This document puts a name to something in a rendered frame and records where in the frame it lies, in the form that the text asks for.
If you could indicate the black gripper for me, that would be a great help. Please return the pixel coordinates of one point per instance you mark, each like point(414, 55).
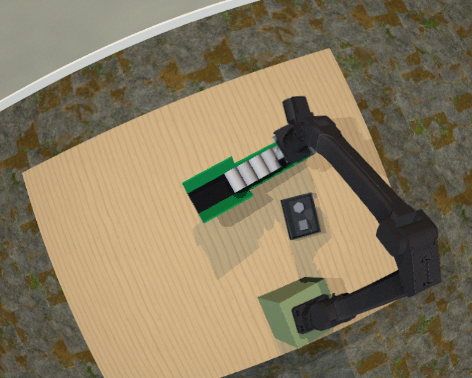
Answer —
point(290, 152)

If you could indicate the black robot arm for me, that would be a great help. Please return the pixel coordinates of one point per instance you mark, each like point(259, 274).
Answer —
point(408, 235)

